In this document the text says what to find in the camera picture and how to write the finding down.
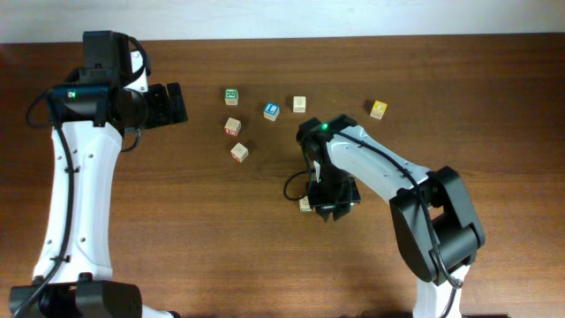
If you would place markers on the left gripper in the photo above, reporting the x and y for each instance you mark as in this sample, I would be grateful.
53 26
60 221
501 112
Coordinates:
162 112

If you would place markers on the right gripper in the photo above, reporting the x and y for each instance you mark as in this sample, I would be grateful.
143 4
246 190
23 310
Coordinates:
323 205

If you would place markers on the green edged wooden block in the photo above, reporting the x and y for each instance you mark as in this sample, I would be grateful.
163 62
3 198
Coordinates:
304 205

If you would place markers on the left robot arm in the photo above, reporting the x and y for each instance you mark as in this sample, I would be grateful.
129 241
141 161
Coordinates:
89 115

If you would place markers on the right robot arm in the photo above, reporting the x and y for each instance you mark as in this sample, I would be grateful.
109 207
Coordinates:
437 229

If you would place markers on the green R wooden block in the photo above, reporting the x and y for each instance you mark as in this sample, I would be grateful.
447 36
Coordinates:
231 96

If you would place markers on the red letter wooden block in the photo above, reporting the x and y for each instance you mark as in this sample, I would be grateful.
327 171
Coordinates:
232 126

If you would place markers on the red edged wooden block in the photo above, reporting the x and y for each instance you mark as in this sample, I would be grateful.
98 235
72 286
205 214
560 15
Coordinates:
239 152

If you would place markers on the blue L wooden block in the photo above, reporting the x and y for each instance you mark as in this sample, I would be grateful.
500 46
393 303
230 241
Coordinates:
271 111

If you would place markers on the plain number wooden block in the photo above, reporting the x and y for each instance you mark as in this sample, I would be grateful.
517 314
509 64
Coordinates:
299 104

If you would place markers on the yellow O wooden block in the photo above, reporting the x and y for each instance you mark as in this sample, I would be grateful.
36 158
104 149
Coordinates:
378 110

